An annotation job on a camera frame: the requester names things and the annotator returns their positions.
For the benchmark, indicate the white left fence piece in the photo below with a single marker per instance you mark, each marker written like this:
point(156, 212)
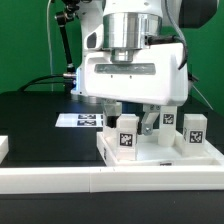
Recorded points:
point(3, 147)

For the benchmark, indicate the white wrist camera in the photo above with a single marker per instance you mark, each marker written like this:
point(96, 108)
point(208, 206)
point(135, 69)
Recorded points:
point(93, 39)

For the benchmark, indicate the apriltag base marker sheet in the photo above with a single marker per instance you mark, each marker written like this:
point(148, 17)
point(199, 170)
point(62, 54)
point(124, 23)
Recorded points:
point(79, 120)

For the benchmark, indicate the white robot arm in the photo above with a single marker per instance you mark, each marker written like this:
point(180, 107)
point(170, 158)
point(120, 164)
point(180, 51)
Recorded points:
point(133, 25)

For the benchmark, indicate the white front fence bar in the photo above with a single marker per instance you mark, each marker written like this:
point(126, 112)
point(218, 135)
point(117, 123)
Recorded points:
point(110, 179)

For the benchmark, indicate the white square table top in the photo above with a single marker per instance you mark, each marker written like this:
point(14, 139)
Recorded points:
point(149, 153)

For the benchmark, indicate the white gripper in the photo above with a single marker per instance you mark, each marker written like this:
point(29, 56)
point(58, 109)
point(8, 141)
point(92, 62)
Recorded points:
point(153, 77)

